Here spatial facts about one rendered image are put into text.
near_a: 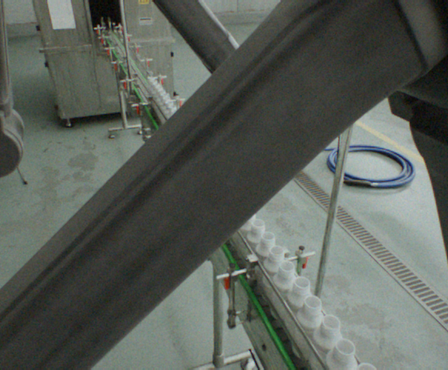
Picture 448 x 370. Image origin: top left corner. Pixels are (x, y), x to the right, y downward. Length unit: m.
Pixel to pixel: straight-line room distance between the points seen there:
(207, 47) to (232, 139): 0.47
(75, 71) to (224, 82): 4.50
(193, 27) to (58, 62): 4.05
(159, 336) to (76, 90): 3.11
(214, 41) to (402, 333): 2.14
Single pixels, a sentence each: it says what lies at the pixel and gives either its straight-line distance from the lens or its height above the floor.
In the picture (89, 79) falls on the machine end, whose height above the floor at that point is 0.54.
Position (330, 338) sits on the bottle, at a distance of 0.90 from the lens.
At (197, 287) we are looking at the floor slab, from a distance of 2.54.
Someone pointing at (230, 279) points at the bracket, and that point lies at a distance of 1.07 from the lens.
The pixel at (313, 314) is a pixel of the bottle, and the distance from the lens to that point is 0.92.
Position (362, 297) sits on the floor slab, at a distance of 2.63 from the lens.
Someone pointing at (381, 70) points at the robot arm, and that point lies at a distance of 0.18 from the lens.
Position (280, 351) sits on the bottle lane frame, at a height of 0.99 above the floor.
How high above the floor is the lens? 1.83
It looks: 32 degrees down
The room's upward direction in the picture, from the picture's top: straight up
